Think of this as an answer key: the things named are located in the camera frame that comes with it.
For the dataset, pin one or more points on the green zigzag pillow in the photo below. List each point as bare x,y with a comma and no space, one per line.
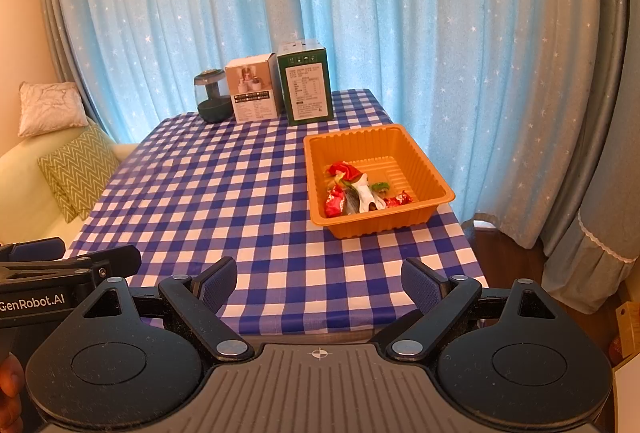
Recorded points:
64,204
80,163

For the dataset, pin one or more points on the pale green sofa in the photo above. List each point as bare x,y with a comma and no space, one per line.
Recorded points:
20,193

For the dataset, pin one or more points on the green carton box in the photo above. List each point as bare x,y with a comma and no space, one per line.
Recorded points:
307,88

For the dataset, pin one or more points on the white textured pillow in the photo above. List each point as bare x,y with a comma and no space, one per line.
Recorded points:
50,108

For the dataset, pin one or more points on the blue checked tablecloth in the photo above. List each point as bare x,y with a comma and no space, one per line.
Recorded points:
225,193

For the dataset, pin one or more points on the white board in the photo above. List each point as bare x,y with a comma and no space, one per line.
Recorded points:
627,393

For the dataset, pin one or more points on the green brown candy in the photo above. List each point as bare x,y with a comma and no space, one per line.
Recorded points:
382,187

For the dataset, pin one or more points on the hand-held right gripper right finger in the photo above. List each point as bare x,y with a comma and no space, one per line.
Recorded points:
422,284

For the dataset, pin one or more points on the dark green glass jar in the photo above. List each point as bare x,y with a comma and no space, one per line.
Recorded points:
215,110

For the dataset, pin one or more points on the orange plastic tray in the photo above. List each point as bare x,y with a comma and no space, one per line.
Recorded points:
350,148

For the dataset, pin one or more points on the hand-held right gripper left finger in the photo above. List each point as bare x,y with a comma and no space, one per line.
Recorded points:
220,284

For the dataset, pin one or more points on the green and white snack packet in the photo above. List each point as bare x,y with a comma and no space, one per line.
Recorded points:
362,193

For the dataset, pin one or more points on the blue star curtain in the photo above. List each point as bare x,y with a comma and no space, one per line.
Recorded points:
400,13

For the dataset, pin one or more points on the grey curtain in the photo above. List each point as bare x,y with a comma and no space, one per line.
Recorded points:
55,13
610,163

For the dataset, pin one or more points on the person's left hand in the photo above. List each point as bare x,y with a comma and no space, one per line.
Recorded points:
10,388

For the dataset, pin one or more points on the white carton box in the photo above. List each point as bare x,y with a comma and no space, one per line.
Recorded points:
252,98

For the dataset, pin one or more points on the clear grey snack packet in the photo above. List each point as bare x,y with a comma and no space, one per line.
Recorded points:
351,205

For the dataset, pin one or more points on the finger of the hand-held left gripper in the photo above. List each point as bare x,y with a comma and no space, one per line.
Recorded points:
40,248
117,260

